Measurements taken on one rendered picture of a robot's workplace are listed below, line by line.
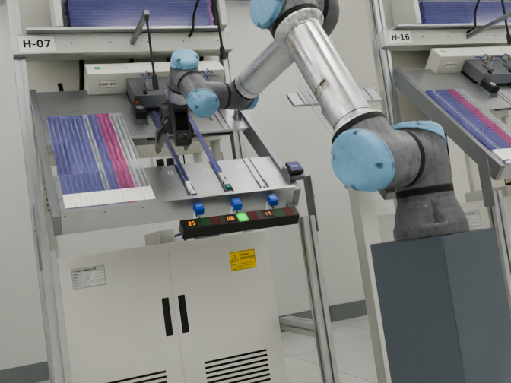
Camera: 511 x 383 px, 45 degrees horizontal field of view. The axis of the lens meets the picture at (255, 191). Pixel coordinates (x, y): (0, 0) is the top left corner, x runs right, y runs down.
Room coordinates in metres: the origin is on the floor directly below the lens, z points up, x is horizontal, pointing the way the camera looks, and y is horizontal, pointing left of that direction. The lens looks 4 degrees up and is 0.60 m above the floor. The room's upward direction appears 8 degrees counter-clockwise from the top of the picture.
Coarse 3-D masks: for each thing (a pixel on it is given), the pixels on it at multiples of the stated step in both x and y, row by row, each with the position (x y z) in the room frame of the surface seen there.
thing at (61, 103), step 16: (48, 96) 2.07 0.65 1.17; (64, 96) 2.08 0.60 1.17; (80, 96) 2.10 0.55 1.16; (96, 96) 2.11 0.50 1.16; (112, 96) 2.13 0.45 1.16; (48, 112) 1.99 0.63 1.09; (64, 112) 2.00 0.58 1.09; (80, 112) 2.01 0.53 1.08; (96, 112) 2.03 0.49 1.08; (112, 112) 2.04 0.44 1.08; (128, 112) 2.06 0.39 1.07; (192, 112) 2.12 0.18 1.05; (224, 112) 2.15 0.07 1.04; (128, 128) 1.98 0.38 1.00; (144, 128) 1.99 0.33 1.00; (208, 128) 2.05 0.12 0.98; (224, 128) 2.06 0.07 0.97; (240, 128) 2.08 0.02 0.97; (48, 144) 1.86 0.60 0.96
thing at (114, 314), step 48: (192, 240) 2.03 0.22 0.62; (240, 240) 2.09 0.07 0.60; (96, 288) 1.91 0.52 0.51; (144, 288) 1.96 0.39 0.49; (192, 288) 2.02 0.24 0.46; (240, 288) 2.08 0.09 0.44; (96, 336) 1.90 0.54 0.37; (144, 336) 1.96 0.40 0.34; (192, 336) 2.01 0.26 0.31; (240, 336) 2.07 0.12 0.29
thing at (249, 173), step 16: (224, 160) 1.91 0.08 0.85; (240, 160) 1.92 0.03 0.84; (256, 160) 1.93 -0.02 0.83; (160, 176) 1.80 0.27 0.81; (176, 176) 1.81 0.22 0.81; (192, 176) 1.82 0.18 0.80; (208, 176) 1.83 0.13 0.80; (240, 176) 1.85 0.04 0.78; (256, 176) 1.86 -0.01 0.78; (272, 176) 1.88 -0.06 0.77; (160, 192) 1.74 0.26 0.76; (176, 192) 1.75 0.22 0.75; (208, 192) 1.77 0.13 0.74; (64, 208) 1.62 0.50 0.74
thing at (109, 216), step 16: (224, 192) 1.74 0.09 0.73; (240, 192) 1.75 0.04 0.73; (256, 192) 1.77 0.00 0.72; (272, 192) 1.79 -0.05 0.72; (288, 192) 1.82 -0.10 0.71; (80, 208) 1.60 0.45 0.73; (96, 208) 1.61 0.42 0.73; (112, 208) 1.62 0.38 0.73; (128, 208) 1.64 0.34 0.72; (144, 208) 1.66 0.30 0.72; (160, 208) 1.68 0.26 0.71; (176, 208) 1.70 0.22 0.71; (192, 208) 1.72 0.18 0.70; (208, 208) 1.74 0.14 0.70; (224, 208) 1.77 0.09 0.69; (256, 208) 1.81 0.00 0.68; (64, 224) 1.60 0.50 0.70; (80, 224) 1.62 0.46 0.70; (96, 224) 1.64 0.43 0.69; (112, 224) 1.66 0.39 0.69; (128, 224) 1.68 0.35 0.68
